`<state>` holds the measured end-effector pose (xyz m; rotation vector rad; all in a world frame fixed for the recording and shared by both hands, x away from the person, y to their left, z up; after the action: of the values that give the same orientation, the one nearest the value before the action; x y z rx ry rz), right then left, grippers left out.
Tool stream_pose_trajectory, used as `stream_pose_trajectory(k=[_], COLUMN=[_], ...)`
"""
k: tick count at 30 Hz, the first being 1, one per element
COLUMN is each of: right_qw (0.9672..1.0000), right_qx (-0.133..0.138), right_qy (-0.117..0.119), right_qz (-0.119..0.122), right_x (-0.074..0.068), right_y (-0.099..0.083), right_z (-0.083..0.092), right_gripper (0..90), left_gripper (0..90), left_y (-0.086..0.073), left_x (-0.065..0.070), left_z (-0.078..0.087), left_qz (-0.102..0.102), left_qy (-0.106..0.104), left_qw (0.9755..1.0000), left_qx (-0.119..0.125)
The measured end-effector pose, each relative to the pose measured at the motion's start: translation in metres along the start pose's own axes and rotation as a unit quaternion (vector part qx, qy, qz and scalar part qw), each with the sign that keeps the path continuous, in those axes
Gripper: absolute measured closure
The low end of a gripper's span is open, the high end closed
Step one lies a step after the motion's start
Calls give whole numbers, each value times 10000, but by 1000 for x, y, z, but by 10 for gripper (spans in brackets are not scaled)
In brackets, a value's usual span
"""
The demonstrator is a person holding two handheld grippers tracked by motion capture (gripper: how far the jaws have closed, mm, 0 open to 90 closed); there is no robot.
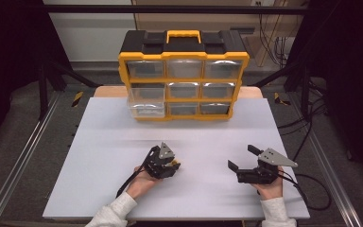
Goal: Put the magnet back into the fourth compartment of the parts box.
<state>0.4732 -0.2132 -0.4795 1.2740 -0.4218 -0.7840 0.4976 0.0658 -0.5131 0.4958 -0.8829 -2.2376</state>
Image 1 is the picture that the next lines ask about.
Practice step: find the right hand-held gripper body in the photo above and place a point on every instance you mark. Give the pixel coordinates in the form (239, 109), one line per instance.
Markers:
(258, 175)

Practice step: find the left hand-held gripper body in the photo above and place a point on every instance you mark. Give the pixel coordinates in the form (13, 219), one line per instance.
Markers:
(157, 165)

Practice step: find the clear plastic drawer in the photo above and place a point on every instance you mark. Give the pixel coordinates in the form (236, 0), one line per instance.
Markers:
(223, 70)
(146, 108)

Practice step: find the yellow black drawer cabinet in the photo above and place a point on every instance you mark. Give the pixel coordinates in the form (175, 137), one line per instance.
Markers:
(182, 56)

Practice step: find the person's right hand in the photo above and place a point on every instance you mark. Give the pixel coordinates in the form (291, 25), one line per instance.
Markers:
(272, 190)

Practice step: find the person's left hand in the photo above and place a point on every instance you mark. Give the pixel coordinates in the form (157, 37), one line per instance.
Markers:
(140, 184)

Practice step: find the yellow black striped tape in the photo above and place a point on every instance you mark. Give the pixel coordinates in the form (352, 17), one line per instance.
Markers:
(77, 99)
(280, 99)

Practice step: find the black metal stand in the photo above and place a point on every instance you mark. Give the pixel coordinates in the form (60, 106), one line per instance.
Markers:
(43, 91)
(305, 91)

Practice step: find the wooden board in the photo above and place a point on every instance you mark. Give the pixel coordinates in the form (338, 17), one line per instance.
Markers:
(110, 91)

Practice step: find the black curtain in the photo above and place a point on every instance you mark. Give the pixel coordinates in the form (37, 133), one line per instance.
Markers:
(353, 78)
(12, 63)

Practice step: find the black horizontal bar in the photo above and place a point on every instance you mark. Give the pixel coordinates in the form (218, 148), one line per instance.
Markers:
(170, 9)

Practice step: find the metal floor rail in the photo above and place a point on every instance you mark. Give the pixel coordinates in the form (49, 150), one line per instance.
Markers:
(12, 176)
(348, 214)

